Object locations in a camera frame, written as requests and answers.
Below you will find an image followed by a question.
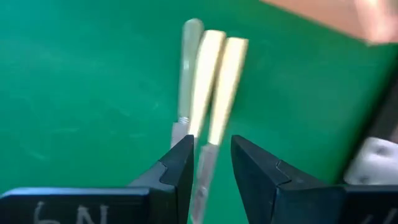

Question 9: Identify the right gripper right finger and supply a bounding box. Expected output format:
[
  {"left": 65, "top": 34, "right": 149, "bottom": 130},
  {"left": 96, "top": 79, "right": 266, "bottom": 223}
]
[{"left": 230, "top": 134, "right": 398, "bottom": 224}]

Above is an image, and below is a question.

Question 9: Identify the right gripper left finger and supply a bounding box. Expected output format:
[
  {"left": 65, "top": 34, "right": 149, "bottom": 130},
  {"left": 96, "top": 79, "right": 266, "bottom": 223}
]
[{"left": 0, "top": 134, "right": 195, "bottom": 224}]

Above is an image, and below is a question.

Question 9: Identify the cream-handled steel knife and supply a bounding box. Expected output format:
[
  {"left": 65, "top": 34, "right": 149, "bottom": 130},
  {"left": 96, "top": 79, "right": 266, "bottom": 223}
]
[
  {"left": 189, "top": 36, "right": 249, "bottom": 224},
  {"left": 186, "top": 29, "right": 227, "bottom": 150}
]

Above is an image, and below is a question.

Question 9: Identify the grey-handled steel knife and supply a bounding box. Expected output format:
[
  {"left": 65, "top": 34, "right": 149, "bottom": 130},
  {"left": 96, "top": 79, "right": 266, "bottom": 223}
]
[{"left": 170, "top": 17, "right": 205, "bottom": 149}]

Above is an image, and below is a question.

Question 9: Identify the white plastic block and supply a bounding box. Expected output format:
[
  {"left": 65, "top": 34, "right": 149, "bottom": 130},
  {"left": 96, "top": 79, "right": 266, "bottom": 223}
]
[{"left": 343, "top": 136, "right": 398, "bottom": 187}]

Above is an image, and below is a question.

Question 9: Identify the green table mat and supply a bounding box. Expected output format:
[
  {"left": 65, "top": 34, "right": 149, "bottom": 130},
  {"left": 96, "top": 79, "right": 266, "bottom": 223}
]
[{"left": 0, "top": 0, "right": 398, "bottom": 224}]

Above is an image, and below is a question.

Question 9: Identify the orange plastic bin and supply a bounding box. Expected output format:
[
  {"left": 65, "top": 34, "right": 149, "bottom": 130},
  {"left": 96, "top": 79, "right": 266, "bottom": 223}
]
[{"left": 259, "top": 0, "right": 398, "bottom": 45}]

